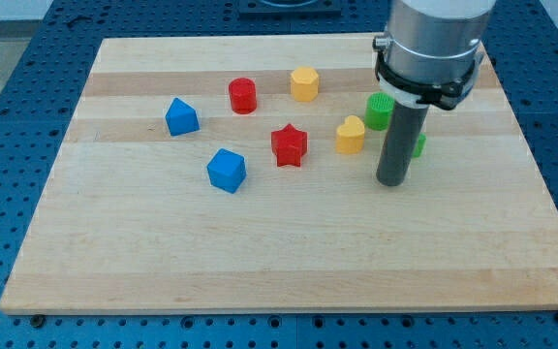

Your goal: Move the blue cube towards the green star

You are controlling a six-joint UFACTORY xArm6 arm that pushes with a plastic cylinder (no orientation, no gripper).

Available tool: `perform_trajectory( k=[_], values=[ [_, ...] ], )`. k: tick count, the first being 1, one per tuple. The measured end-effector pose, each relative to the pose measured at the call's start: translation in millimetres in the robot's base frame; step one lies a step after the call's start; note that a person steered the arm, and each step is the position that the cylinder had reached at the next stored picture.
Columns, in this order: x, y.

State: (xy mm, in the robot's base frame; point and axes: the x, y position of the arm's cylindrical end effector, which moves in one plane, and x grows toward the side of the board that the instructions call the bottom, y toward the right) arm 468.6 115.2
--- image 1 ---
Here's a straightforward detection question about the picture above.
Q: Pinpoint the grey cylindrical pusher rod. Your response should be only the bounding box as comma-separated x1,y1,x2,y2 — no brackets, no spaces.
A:
376,102,429,186

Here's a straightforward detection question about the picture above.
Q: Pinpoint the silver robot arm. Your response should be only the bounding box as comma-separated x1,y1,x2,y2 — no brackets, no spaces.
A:
372,0,495,186

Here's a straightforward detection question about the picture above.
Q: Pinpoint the green star block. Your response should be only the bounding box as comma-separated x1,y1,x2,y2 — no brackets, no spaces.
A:
412,133,427,158

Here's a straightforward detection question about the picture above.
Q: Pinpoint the red star block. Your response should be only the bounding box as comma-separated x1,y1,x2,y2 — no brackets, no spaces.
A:
270,124,308,167

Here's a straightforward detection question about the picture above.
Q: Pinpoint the blue cube block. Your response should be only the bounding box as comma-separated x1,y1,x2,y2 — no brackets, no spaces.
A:
206,148,247,194

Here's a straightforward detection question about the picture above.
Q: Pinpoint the green cylinder block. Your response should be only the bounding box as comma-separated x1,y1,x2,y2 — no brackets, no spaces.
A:
364,92,394,131

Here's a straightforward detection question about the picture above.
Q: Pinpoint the yellow heart block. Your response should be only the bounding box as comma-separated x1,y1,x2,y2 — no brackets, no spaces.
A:
335,115,365,154

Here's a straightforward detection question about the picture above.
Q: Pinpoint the yellow hexagon block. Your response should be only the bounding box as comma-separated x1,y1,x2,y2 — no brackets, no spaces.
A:
290,67,320,102

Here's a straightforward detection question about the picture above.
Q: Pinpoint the red cylinder block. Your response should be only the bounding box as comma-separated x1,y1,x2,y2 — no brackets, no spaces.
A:
229,78,257,114

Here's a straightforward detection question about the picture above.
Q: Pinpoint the wooden board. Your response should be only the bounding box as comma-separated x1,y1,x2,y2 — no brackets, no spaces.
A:
0,33,558,315

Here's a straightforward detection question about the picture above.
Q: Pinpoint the blue triangular prism block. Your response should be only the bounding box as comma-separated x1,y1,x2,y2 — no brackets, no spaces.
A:
165,98,200,137

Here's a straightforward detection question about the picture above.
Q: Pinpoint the black clamp ring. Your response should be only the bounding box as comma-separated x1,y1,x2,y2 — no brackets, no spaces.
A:
373,48,484,111

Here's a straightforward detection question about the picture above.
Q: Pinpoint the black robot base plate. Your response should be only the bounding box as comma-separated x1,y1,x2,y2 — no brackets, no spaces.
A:
235,0,342,17

